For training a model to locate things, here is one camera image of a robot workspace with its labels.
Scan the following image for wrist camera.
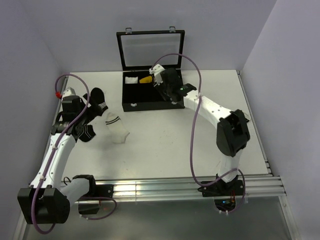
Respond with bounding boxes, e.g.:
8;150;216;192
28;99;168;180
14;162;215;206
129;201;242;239
55;87;76;101
149;64;165;85

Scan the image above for black sock with white stripes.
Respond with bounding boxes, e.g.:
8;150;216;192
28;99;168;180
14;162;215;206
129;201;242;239
90;87;108;116

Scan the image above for white rolled sock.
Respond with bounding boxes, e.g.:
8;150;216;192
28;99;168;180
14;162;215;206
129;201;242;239
124;76;139;84

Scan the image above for yellow rolled sock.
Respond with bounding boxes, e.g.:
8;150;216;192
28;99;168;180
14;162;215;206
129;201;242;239
139;75;153;84

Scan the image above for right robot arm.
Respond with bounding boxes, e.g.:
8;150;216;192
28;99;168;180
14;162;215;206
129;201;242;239
149;64;251;199

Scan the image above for black sock white vertical stripes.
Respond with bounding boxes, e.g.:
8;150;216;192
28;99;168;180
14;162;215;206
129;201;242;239
243;112;251;123

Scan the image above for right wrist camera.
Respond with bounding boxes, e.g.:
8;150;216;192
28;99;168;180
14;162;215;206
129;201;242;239
149;64;165;85

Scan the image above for aluminium frame rail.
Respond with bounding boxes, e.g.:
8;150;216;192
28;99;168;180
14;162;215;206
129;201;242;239
27;174;287;203

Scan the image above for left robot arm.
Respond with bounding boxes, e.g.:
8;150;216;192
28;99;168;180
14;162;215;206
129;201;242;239
17;91;98;225

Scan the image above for black white horizontal striped sock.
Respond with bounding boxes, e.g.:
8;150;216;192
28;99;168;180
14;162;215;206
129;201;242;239
79;124;96;143

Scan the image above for black storage box with lid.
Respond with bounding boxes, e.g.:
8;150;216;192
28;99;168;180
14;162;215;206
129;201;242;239
116;26;185;112

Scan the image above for cream sock with black stripes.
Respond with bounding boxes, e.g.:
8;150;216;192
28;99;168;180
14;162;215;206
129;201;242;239
105;112;130;144

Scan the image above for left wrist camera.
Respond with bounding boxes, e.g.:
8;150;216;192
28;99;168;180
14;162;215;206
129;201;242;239
55;87;76;101

